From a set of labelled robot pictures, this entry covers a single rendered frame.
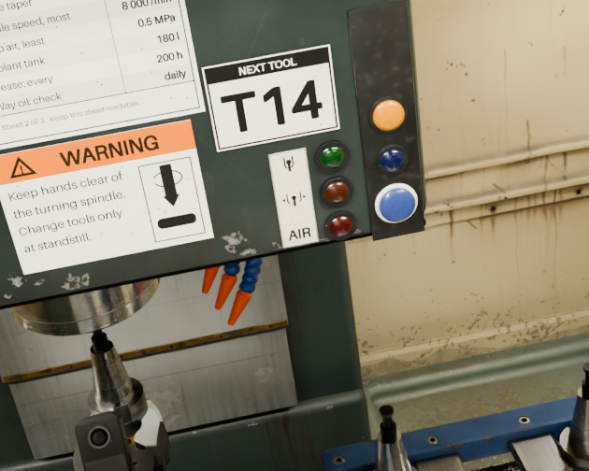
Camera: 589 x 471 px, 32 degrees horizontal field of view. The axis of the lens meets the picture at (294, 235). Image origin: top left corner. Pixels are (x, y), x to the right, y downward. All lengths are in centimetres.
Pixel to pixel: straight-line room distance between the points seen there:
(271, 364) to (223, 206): 91
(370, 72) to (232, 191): 14
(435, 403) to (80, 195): 152
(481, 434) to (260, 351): 59
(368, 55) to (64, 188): 26
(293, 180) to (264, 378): 93
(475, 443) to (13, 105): 65
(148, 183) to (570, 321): 163
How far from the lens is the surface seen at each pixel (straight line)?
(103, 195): 81
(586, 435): 116
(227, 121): 79
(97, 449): 105
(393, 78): 80
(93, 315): 102
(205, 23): 77
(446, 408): 222
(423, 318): 221
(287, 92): 79
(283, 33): 78
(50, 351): 166
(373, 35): 79
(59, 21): 76
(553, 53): 203
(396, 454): 110
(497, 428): 120
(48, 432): 177
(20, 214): 82
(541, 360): 232
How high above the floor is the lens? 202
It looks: 30 degrees down
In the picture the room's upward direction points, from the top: 9 degrees counter-clockwise
